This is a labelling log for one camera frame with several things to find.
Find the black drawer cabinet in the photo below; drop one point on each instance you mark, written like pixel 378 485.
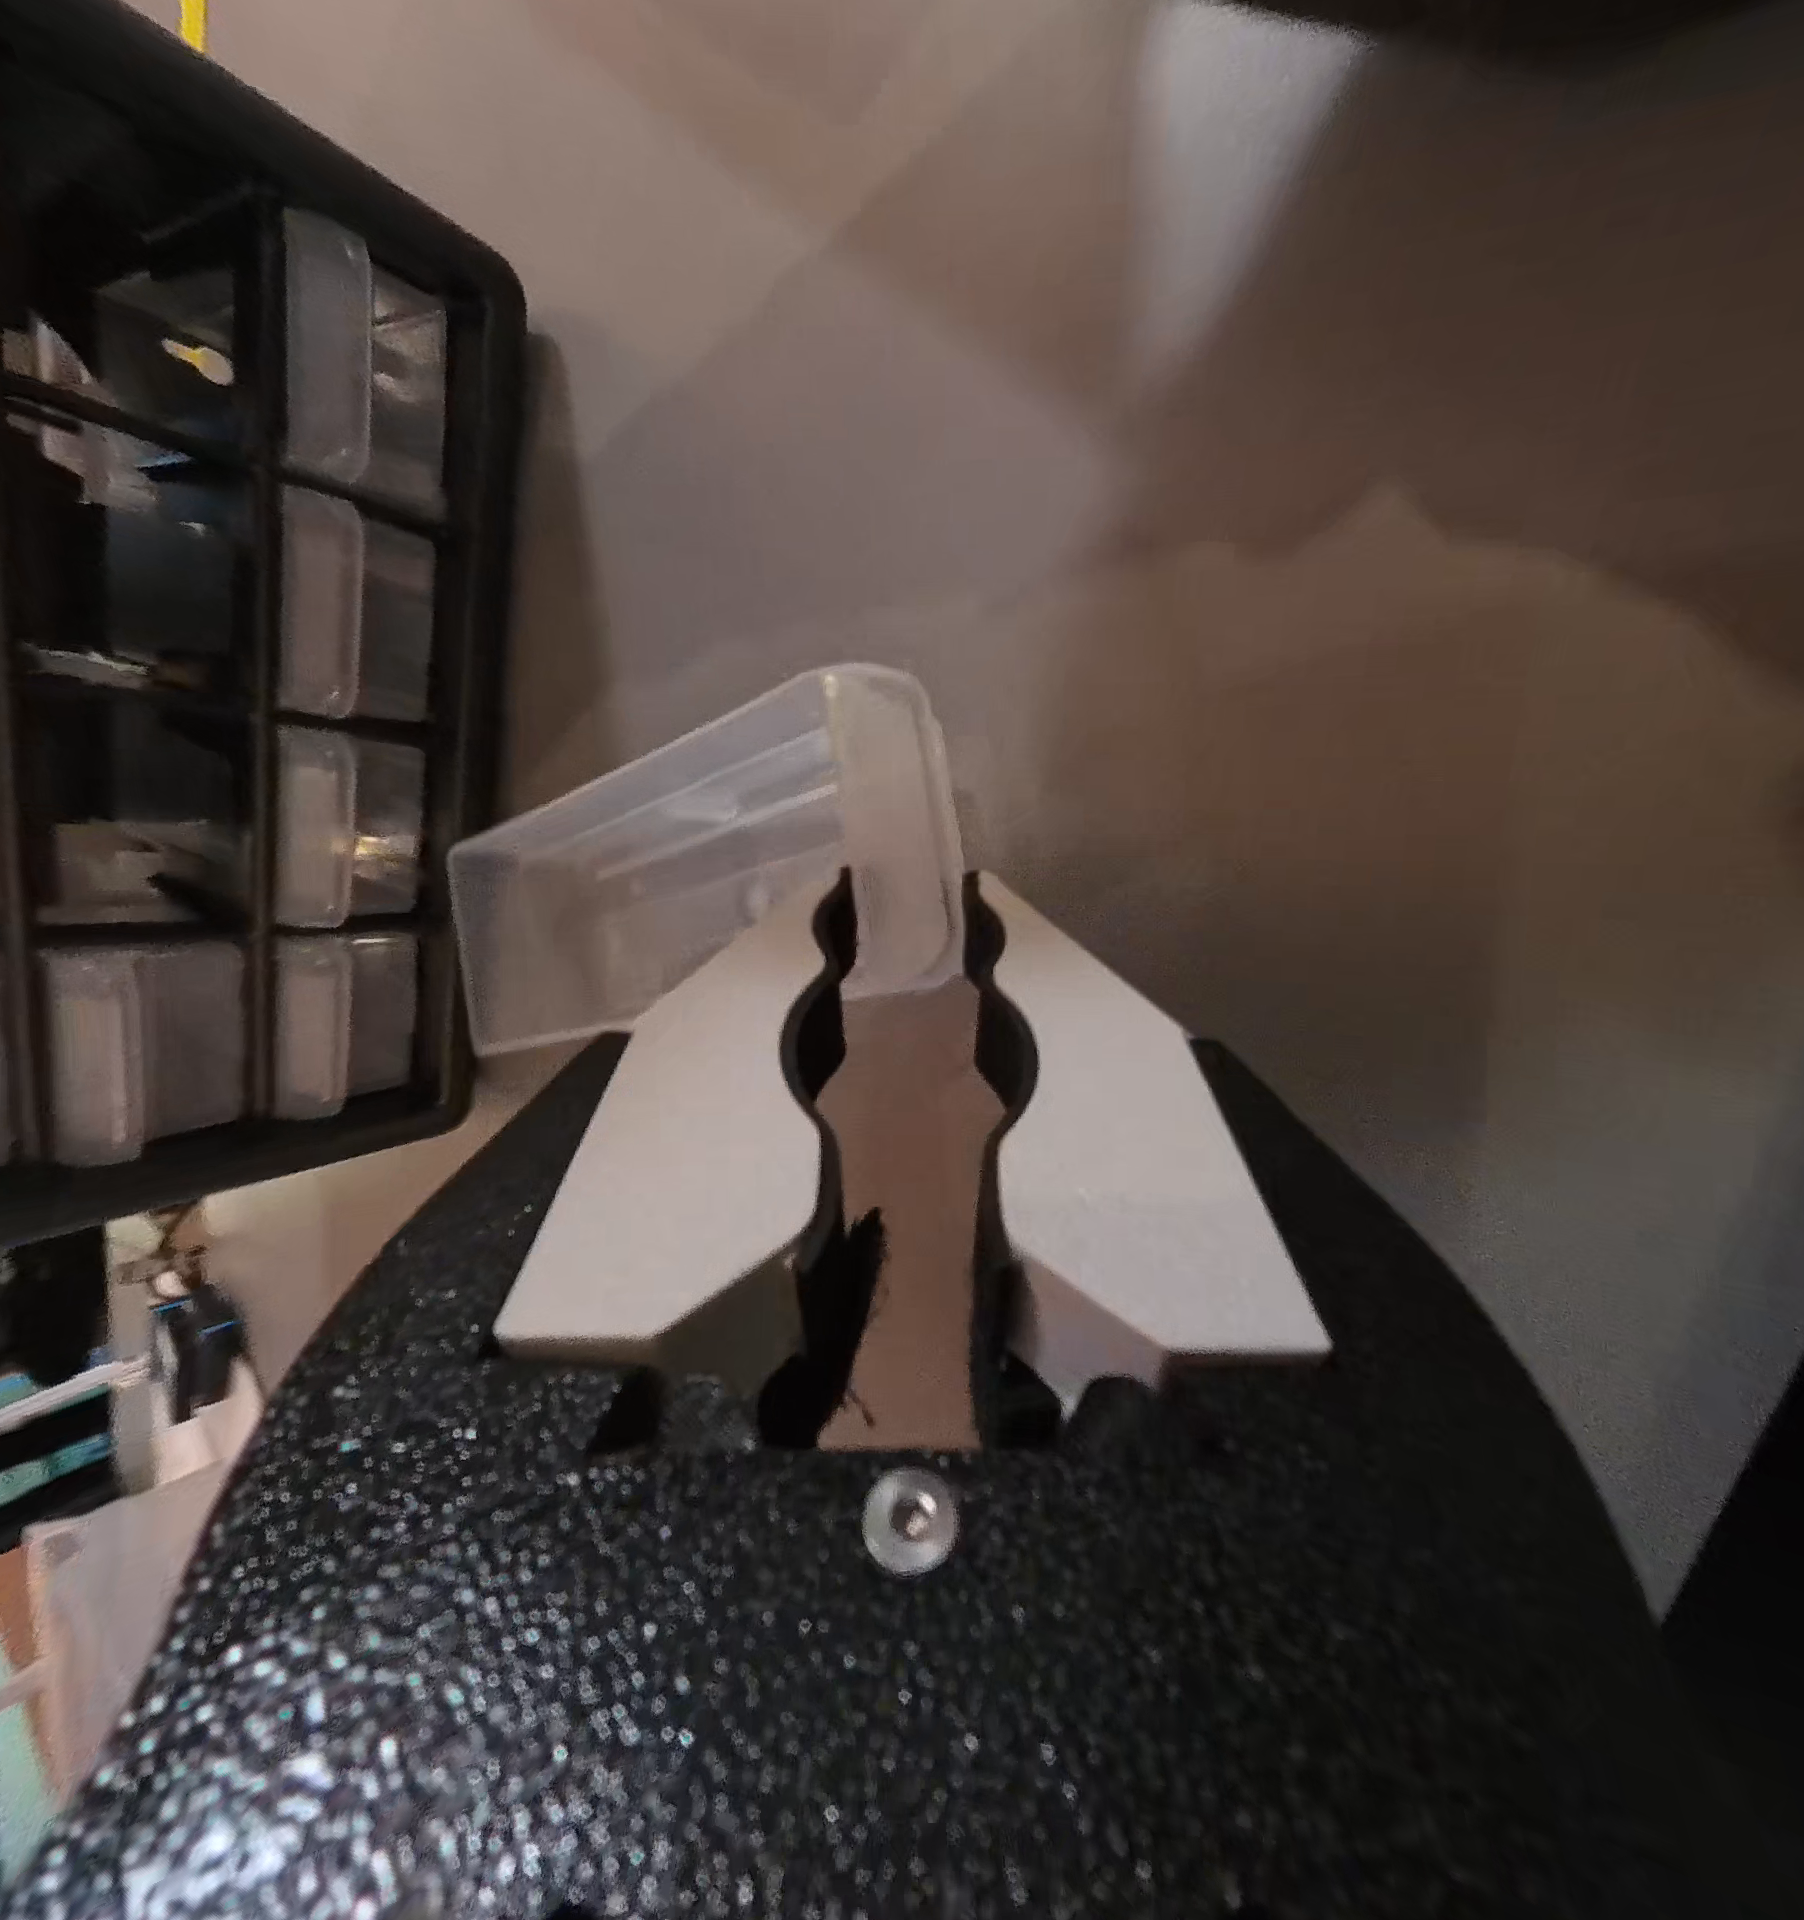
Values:
pixel 475 676

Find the clear plastic drawer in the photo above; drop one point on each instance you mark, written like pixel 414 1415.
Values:
pixel 661 871

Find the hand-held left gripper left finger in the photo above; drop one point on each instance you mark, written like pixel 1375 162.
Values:
pixel 678 1186

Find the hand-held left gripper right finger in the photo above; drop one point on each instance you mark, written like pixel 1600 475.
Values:
pixel 1127 1170

